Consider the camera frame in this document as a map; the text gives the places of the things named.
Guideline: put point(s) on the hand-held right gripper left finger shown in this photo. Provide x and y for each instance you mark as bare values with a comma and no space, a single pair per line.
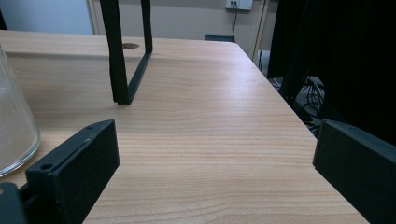
77,168

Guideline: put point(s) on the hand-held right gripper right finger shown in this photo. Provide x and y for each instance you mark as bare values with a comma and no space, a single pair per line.
358,168

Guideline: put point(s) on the black curtain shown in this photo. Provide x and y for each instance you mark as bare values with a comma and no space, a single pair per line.
348,56

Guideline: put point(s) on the round brown desk grommet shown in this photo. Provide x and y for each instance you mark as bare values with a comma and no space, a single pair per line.
130,46

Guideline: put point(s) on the dark box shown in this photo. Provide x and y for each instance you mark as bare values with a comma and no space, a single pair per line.
219,37

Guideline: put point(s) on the black metal shelf frame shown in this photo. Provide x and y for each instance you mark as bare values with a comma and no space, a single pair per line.
117,62

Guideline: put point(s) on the white wall socket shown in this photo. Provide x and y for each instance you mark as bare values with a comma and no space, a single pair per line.
239,4

